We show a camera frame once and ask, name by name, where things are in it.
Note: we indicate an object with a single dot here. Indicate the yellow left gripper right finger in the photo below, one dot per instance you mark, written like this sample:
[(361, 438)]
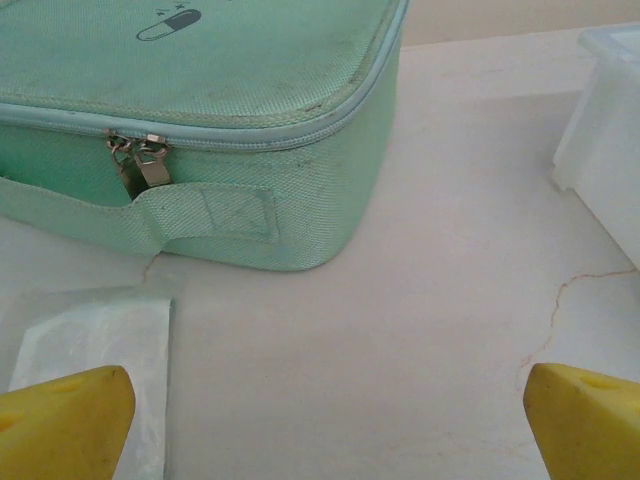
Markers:
[(585, 430)]

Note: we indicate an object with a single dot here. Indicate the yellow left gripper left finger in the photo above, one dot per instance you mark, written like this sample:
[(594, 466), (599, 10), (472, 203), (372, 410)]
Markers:
[(60, 430)]

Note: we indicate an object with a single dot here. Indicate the clear plastic sachet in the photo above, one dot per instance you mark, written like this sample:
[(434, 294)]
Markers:
[(100, 330)]

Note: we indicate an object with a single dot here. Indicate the mint green fabric pouch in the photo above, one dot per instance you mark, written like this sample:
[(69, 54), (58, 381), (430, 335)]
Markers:
[(200, 75)]

